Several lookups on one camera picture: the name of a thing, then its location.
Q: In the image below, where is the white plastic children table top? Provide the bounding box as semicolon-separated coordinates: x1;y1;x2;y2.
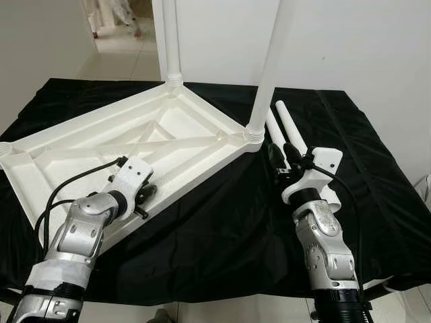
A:
0;81;265;255

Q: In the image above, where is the black table cloth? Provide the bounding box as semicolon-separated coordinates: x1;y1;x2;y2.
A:
0;77;431;307

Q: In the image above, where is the person in light clothes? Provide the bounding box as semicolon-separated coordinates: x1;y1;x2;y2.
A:
84;0;143;38

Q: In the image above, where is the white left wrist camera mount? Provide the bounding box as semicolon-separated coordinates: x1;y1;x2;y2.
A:
108;156;154;203

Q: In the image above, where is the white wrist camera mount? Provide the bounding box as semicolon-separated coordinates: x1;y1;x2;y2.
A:
108;156;154;203
281;148;342;205

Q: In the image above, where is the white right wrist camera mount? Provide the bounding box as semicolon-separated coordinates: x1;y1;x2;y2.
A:
281;148;342;205

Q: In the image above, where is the white pedestal fan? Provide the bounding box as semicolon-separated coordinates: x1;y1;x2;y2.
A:
367;283;431;323

